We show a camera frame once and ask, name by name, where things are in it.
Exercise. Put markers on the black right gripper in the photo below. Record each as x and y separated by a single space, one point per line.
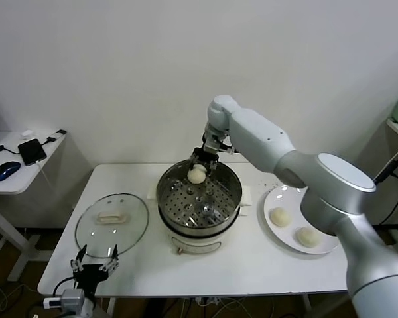
205 155

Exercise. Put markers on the white round plate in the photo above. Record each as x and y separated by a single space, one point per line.
285 238

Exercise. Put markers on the cream electric cooking pot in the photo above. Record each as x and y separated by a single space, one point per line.
192 245

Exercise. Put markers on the stainless steel steamer basket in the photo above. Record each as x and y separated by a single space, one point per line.
199 212

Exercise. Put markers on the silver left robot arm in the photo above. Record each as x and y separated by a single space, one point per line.
74 301

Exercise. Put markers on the white side desk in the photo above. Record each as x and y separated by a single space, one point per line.
6 185

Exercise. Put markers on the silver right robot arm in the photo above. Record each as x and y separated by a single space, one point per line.
262 139

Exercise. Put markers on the blue computer mouse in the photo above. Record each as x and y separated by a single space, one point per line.
6 171

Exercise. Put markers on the white table leg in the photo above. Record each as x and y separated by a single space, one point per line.
111 306
306 306

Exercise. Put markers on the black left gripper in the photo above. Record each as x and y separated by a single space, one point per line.
88 278

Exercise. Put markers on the dark smartphone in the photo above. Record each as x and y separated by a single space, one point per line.
32 152

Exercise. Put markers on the white steamed baozi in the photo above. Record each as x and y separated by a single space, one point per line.
280 217
196 175
307 236

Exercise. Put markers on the round glass pot lid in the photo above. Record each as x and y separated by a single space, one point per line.
119 232

